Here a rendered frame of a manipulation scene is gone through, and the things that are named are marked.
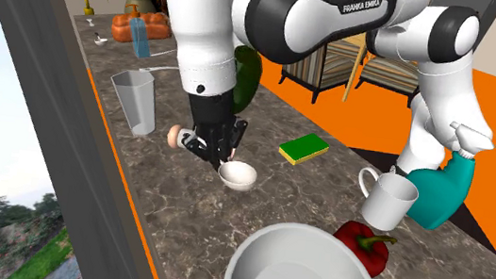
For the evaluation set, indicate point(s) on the large white bowl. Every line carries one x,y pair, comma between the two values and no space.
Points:
298,273

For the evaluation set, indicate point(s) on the red bell pepper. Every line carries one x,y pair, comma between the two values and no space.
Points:
367,253

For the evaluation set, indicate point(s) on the dark green bottle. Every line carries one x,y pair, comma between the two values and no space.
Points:
247,79

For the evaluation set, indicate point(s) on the thin white utensil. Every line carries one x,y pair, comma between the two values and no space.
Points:
158,69
164,52

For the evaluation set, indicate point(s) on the tiny white dish with spoon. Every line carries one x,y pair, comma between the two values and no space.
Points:
100,41

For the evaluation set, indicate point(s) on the striped armchair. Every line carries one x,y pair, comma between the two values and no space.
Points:
391,75
325,68

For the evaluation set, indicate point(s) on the teal spray bottle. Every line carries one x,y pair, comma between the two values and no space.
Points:
441,191

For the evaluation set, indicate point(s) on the orange lumpy pumpkin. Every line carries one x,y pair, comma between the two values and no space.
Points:
158,25

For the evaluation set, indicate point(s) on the grey angular container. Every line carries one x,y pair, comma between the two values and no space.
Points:
136,99

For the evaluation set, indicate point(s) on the small white bowl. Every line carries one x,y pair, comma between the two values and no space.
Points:
238,174

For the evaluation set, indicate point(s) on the white mug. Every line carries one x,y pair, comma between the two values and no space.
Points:
386,204

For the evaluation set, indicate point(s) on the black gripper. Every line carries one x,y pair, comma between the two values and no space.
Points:
212,110

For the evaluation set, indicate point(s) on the blue soap dispenser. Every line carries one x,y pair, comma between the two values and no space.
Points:
139,37

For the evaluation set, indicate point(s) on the dark grey window frame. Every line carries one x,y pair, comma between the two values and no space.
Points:
40,89

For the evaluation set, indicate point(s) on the wooden table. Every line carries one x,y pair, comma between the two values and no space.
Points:
357,58

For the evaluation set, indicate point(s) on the small figure with peach head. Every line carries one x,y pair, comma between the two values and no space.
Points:
174,136

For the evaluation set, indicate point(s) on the green and yellow sponge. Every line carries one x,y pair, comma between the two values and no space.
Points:
305,147

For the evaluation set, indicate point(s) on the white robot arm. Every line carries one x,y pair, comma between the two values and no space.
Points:
204,28

